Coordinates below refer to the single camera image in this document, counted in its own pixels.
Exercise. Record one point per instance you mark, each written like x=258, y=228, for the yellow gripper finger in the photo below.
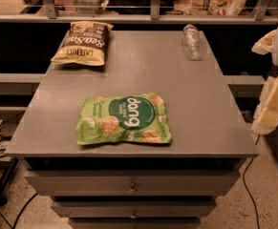
x=264, y=45
x=265, y=119

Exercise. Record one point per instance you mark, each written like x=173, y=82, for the clear plastic water bottle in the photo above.
x=192, y=44

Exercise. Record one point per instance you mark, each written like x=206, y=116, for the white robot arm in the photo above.
x=274, y=53

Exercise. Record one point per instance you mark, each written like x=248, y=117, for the green dang chip bag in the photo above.
x=136, y=118

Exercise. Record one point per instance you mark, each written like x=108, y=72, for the black bag background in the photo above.
x=138, y=6

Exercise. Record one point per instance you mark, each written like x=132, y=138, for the brown chip bag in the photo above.
x=85, y=44

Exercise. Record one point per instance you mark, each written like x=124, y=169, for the grey drawer cabinet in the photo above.
x=177, y=183

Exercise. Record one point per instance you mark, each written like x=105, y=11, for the top drawer knob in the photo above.
x=132, y=190

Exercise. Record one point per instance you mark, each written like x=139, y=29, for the drawer knob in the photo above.
x=132, y=190
x=133, y=215

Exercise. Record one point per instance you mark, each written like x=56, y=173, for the metal railing frame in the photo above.
x=62, y=11

